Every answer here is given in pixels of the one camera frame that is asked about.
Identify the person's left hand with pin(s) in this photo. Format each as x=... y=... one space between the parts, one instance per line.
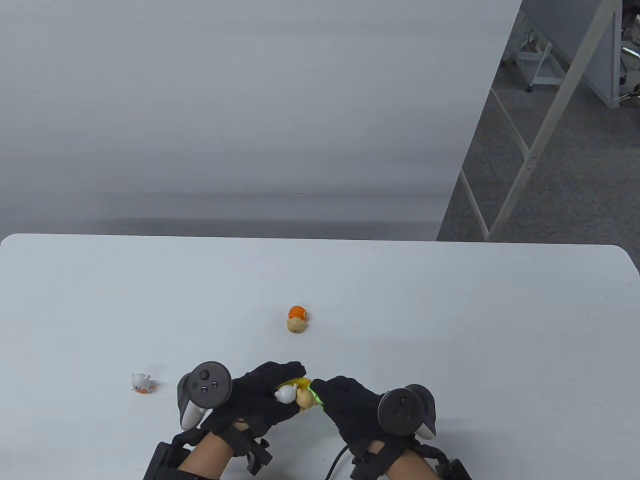
x=255 y=400

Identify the person's right hand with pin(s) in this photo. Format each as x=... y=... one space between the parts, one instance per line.
x=355 y=410

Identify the green cleaning cloth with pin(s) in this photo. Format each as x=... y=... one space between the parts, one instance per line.
x=316 y=399

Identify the yellow boat animals ornament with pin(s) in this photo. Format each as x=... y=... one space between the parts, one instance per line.
x=295 y=392

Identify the orange-shelled tan dog ornament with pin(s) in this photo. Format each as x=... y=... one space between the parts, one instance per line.
x=296 y=320

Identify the small white cat ornament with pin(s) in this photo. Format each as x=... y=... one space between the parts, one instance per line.
x=140 y=382

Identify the person's left forearm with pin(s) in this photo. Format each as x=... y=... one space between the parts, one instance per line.
x=205 y=457

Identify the person's right forearm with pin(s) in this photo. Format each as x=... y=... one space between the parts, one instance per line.
x=412 y=467

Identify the right grey black controller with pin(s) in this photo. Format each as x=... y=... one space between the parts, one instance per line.
x=402 y=412

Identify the grey black controller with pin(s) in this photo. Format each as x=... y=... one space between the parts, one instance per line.
x=402 y=412
x=207 y=385

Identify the left grey black controller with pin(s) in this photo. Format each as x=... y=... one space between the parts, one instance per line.
x=207 y=385

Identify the white backdrop panel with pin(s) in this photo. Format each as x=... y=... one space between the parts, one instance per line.
x=250 y=100

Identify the grey partition panel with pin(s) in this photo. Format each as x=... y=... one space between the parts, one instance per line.
x=600 y=60

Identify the office chair base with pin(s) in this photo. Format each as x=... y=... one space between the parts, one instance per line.
x=632 y=49

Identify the black left wrist mount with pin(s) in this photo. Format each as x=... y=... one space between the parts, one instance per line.
x=250 y=445

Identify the white metal support frame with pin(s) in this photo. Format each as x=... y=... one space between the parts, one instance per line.
x=555 y=115

